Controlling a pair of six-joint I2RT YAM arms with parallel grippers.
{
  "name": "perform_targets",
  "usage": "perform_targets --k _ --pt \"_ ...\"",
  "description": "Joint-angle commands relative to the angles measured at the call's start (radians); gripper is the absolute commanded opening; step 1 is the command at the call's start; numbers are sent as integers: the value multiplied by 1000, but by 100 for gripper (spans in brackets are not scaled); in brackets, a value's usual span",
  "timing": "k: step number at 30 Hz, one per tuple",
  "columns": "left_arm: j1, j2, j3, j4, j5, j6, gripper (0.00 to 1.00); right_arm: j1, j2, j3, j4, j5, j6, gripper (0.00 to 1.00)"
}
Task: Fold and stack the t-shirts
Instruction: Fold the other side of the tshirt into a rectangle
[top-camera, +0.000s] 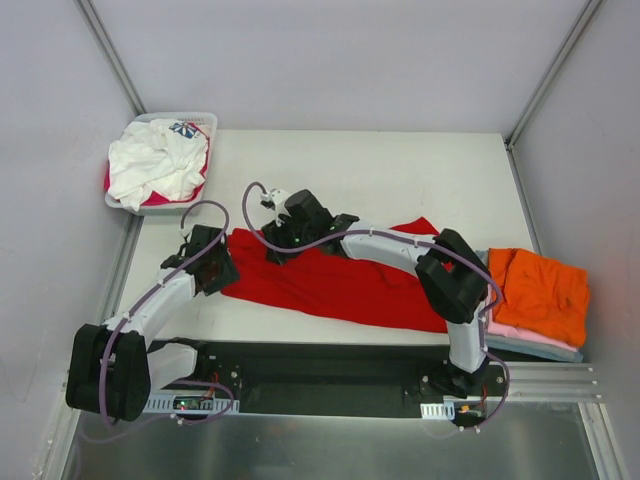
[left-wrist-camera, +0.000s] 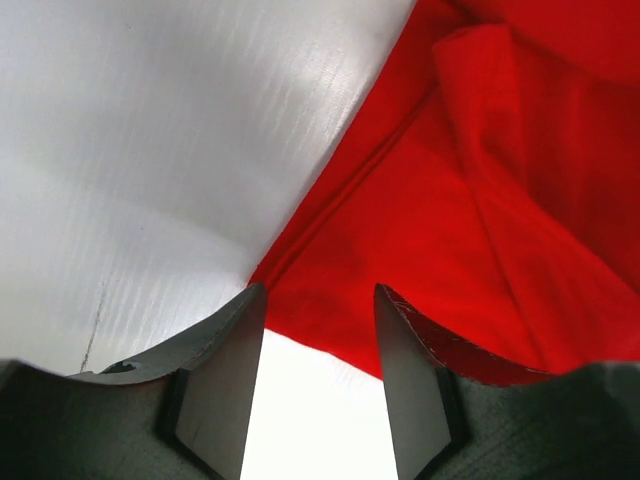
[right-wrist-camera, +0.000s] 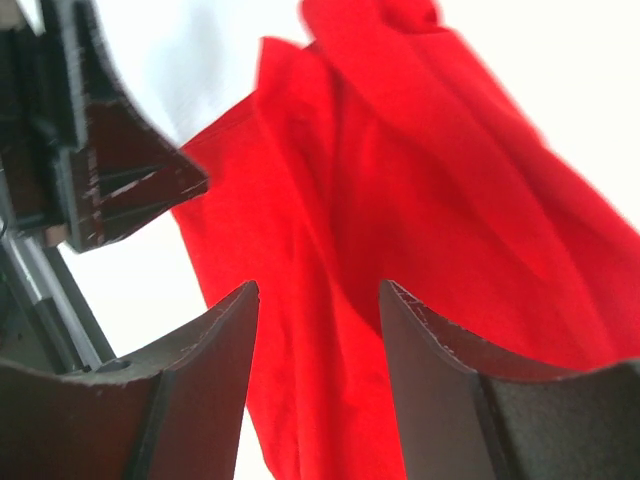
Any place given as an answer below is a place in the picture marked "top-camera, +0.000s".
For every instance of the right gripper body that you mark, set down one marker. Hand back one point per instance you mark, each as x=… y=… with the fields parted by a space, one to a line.
x=279 y=242

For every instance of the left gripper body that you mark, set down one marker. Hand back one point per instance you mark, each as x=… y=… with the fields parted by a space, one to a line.
x=220 y=270

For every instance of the red t-shirt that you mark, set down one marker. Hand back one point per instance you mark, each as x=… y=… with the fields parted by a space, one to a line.
x=318 y=284

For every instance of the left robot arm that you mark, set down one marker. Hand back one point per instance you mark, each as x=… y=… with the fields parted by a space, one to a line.
x=112 y=369

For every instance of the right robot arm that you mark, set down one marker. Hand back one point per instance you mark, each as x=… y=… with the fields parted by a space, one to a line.
x=452 y=277

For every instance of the white crumpled t-shirt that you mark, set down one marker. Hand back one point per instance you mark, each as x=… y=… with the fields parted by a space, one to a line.
x=160 y=160

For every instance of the white laundry basket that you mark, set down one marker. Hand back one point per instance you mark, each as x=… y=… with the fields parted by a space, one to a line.
x=165 y=165

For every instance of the light blue folded shirt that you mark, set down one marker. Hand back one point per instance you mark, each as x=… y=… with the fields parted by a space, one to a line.
x=532 y=349

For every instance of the orange folded t-shirt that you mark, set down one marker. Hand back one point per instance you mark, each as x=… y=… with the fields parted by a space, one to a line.
x=540 y=295

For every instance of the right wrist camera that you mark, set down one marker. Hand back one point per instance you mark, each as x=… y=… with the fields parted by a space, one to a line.
x=304 y=208

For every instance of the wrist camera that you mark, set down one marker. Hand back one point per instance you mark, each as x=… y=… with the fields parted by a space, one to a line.
x=304 y=208
x=200 y=237

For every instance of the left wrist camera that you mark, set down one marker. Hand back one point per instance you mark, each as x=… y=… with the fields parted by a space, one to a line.
x=200 y=237

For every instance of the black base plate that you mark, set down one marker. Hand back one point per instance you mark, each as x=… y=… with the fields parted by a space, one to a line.
x=306 y=379

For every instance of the left cable duct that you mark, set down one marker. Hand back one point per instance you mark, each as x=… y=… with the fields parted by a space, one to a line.
x=189 y=405

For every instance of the cable duct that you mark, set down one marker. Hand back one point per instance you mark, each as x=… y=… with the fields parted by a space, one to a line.
x=438 y=411
x=189 y=405

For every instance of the right cable duct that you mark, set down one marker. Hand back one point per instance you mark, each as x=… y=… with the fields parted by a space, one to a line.
x=438 y=411

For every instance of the aluminium frame rail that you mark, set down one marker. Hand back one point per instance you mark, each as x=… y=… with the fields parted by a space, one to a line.
x=527 y=381

